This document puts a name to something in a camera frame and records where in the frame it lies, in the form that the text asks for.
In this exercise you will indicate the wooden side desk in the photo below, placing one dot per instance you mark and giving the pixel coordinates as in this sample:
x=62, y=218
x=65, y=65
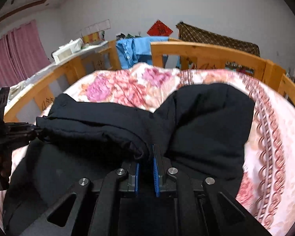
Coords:
x=88, y=56

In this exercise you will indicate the pink curtain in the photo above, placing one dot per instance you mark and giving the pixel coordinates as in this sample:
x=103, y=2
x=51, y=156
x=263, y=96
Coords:
x=21, y=54

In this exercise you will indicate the wooden bed frame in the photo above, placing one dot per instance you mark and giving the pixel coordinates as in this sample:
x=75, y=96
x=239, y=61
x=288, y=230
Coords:
x=205, y=57

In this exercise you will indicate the red diamond wall decoration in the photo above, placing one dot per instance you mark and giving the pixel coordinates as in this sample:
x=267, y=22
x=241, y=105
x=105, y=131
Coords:
x=159, y=29

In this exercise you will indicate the blue shirt on rail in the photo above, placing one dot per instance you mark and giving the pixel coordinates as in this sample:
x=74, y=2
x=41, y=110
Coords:
x=135, y=50

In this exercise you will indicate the pink floral bed quilt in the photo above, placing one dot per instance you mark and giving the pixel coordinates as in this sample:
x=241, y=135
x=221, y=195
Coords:
x=267, y=188

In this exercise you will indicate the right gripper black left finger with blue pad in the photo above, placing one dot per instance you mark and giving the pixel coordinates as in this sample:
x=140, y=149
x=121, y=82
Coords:
x=89, y=207

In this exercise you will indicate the large black garment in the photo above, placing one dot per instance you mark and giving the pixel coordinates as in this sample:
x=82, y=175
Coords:
x=202, y=129

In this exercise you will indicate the brown patterned cloth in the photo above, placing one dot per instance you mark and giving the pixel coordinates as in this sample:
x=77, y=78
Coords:
x=194, y=34

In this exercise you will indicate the white box on desk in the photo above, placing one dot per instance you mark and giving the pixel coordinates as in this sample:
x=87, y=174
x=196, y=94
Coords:
x=67, y=50

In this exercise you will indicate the striped monkey cartoon pillow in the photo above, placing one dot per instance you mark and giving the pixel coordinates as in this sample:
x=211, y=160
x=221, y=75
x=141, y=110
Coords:
x=233, y=66

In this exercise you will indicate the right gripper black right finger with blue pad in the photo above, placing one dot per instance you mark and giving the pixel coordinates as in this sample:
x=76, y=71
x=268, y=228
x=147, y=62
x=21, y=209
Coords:
x=201, y=207

